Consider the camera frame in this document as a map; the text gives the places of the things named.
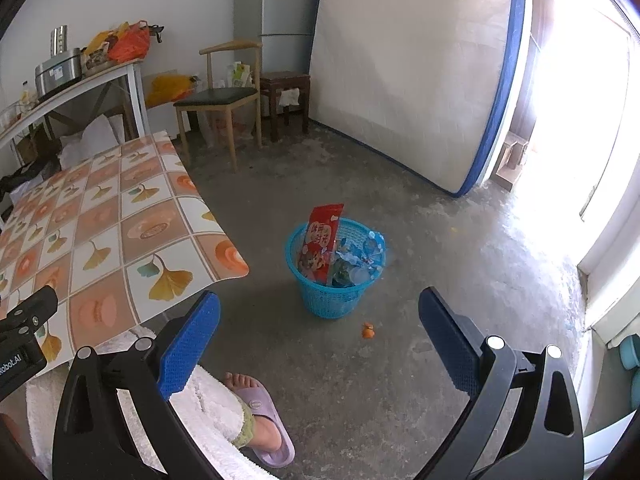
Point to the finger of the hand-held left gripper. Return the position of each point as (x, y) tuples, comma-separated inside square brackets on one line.
[(35, 307)]

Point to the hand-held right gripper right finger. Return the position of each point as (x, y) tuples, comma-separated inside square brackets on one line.
[(450, 345)]

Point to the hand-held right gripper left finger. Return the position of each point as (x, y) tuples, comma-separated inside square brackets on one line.
[(187, 340)]

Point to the blue plastic wastebasket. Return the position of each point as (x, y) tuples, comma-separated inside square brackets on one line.
[(325, 300)]

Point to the red snack bag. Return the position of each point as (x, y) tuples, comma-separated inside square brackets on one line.
[(322, 235)]

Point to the person's foot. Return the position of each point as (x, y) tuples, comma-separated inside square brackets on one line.
[(240, 382)]

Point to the orange peel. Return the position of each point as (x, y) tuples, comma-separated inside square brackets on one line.
[(368, 331)]

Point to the table with patterned tablecloth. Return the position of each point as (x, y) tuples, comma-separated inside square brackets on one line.
[(100, 220)]

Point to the dark clothing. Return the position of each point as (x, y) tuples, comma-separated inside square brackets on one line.
[(22, 177)]

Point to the purple slipper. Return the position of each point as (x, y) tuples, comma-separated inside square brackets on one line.
[(270, 452)]

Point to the white sacks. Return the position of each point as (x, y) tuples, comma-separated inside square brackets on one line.
[(92, 140)]

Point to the light blue plastic basin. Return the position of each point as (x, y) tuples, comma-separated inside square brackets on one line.
[(631, 360)]

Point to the cardboard box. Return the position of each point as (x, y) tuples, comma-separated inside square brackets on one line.
[(511, 165)]

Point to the small plastic bottle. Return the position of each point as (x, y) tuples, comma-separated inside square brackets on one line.
[(24, 94)]

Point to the steel rice cooker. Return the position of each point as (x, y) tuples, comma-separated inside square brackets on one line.
[(57, 75)]

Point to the wooden chair with dark seat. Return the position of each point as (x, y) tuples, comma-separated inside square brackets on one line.
[(215, 97)]

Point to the white long table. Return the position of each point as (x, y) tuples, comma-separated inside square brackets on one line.
[(115, 72)]

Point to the yellow plastic bag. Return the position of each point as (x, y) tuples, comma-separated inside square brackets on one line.
[(170, 90)]

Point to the white cloth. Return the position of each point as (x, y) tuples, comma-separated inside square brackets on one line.
[(289, 96)]

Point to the steel utensil holder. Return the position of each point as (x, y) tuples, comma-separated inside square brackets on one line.
[(58, 40)]

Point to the white and green packet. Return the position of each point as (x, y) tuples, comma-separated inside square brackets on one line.
[(239, 75)]

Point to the dark wooden stool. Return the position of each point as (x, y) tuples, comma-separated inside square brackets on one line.
[(285, 80)]

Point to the orange plastic bag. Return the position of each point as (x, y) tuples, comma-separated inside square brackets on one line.
[(130, 45)]

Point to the white mattress with blue edge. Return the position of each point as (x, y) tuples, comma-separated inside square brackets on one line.
[(400, 60)]

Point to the grey refrigerator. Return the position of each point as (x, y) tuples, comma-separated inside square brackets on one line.
[(280, 0)]

